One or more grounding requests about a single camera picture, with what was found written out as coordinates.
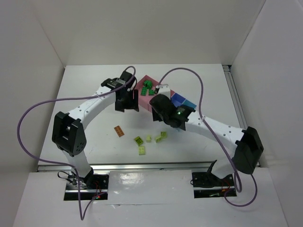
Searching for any orange lego plate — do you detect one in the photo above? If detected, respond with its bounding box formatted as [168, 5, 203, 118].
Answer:
[114, 125, 124, 137]

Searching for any large pink bin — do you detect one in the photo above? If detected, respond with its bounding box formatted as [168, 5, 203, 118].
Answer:
[135, 75, 159, 112]

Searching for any pale lime slope brick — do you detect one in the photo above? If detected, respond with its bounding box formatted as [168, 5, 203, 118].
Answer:
[146, 135, 152, 143]

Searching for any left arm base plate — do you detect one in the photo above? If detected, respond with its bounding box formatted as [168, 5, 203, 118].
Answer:
[58, 171, 109, 201]

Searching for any pale lime square brick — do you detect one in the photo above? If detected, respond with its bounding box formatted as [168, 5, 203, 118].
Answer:
[138, 146, 146, 155]

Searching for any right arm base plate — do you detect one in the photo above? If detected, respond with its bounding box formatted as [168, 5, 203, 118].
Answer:
[190, 161, 237, 199]

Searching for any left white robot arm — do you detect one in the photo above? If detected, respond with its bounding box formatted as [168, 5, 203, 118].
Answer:
[52, 70, 139, 185]

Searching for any purple-blue bin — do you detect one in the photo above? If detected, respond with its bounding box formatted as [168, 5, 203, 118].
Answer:
[171, 93, 186, 107]

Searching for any green lego curved brick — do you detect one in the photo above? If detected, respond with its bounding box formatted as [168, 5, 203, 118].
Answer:
[143, 80, 153, 89]

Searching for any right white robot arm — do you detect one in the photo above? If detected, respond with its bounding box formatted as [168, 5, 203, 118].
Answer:
[149, 85, 264, 179]

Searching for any light blue bin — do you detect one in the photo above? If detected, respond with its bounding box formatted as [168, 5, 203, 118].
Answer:
[183, 99, 196, 109]

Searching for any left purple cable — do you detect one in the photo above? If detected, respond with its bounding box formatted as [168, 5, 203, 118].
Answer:
[17, 65, 137, 220]

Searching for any dark green lego brick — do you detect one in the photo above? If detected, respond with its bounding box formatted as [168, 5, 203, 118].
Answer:
[141, 87, 149, 96]

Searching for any small pink bin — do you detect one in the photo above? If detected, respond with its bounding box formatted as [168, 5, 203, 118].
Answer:
[170, 90, 175, 97]

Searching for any aluminium side rail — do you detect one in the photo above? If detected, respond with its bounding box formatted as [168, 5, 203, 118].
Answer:
[222, 65, 248, 129]

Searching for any lime lego stud brick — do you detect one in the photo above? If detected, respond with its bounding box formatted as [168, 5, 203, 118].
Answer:
[134, 136, 144, 146]

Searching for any dark green lego square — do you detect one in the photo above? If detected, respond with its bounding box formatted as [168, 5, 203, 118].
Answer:
[148, 89, 155, 96]

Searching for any aluminium front rail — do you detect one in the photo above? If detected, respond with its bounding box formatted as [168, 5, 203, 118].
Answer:
[36, 161, 223, 173]

